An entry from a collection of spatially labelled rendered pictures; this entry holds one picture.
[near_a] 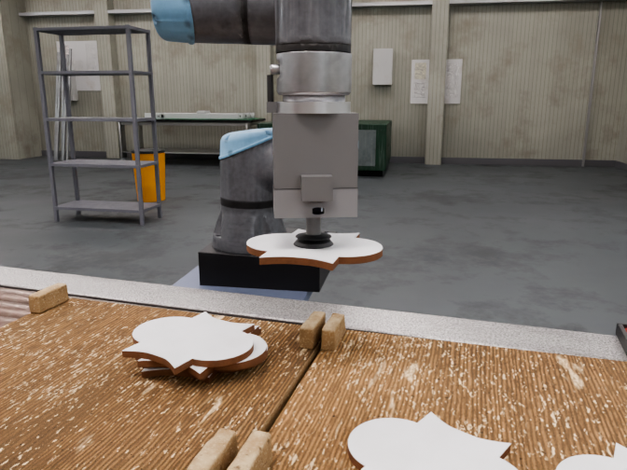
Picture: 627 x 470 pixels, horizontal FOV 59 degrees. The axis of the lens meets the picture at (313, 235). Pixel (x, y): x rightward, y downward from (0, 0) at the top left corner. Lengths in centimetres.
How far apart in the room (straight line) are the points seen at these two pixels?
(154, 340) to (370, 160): 851
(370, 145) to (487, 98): 304
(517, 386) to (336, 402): 19
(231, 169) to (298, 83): 54
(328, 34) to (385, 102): 1064
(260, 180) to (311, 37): 55
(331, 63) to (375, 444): 34
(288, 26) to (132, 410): 39
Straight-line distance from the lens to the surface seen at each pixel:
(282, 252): 57
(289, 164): 55
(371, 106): 1120
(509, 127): 1132
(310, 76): 54
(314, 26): 55
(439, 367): 65
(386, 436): 51
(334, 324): 67
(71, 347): 74
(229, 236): 108
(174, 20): 68
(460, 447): 51
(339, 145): 55
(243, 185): 106
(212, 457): 46
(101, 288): 100
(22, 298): 101
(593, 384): 66
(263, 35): 67
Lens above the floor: 122
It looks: 14 degrees down
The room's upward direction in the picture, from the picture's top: straight up
